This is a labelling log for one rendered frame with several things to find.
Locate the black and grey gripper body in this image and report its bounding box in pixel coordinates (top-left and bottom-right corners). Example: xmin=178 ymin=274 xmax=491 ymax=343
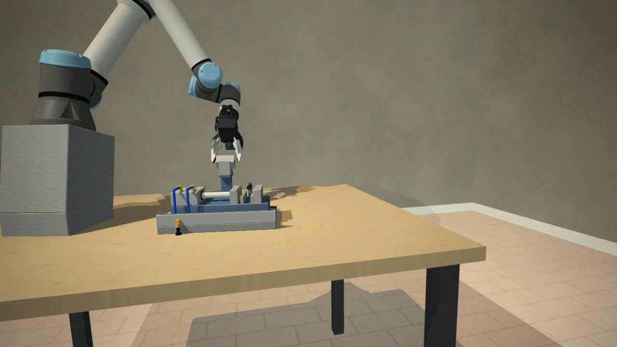
xmin=215 ymin=105 xmax=239 ymax=143

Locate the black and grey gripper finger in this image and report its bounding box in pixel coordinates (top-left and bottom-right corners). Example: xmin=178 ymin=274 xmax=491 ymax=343
xmin=211 ymin=134 xmax=222 ymax=163
xmin=233 ymin=134 xmax=243 ymax=163

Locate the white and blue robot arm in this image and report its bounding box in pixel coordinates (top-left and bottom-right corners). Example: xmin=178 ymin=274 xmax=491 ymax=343
xmin=29 ymin=0 xmax=241 ymax=132

